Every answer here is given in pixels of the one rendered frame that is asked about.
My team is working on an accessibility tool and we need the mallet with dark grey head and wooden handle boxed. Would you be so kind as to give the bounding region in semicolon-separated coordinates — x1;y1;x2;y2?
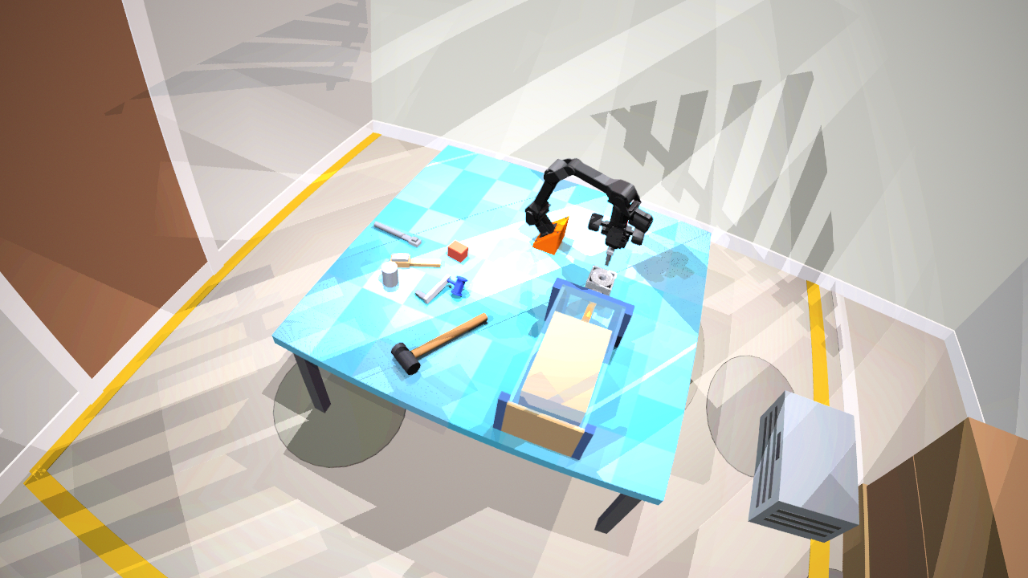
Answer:
391;313;487;375

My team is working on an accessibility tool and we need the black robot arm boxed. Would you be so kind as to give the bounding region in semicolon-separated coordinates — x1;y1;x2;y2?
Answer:
525;158;654;250

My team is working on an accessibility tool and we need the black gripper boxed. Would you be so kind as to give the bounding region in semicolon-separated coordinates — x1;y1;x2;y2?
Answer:
587;212;645;246

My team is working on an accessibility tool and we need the grey cylinder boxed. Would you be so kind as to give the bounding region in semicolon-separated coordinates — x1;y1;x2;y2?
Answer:
381;262;398;287

